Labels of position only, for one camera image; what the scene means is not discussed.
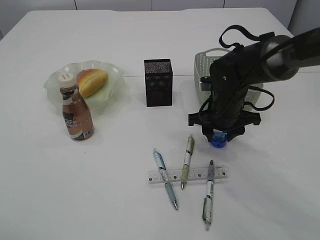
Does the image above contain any blue grip pen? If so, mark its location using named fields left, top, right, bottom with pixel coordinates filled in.
left=153, top=148, right=179, bottom=211

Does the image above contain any black mesh pen holder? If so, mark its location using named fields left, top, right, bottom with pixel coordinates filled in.
left=144, top=59, right=173, bottom=107

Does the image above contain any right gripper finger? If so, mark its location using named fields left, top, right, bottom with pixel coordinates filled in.
left=226, top=129, right=244, bottom=142
left=203, top=132, right=214, bottom=143

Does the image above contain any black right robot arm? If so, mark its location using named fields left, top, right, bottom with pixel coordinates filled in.
left=188, top=25, right=320, bottom=143

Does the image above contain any yellow grip pen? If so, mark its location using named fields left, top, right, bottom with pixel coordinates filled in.
left=180, top=134, right=195, bottom=190

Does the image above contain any green wavy glass plate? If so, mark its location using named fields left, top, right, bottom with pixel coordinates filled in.
left=43, top=60, right=125, bottom=112

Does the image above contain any sugared bread bun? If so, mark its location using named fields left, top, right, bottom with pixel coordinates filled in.
left=76, top=68, right=108, bottom=98

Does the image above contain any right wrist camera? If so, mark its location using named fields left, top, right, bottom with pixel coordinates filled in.
left=198, top=76, right=212, bottom=91

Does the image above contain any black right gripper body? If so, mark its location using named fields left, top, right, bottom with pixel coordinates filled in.
left=188, top=111, right=261, bottom=134

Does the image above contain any grey white pen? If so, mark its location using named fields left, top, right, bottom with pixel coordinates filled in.
left=202, top=160, right=215, bottom=231

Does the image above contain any brown coffee bottle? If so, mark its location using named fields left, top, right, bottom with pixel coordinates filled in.
left=58, top=73, right=94, bottom=141

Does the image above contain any clear plastic ruler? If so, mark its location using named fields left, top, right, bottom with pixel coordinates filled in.
left=147, top=166, right=228, bottom=184

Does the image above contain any blue pencil sharpener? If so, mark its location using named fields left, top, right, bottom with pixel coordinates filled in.
left=211, top=131, right=227, bottom=149

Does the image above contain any green plastic basket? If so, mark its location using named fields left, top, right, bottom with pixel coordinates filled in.
left=193, top=48, right=261, bottom=112

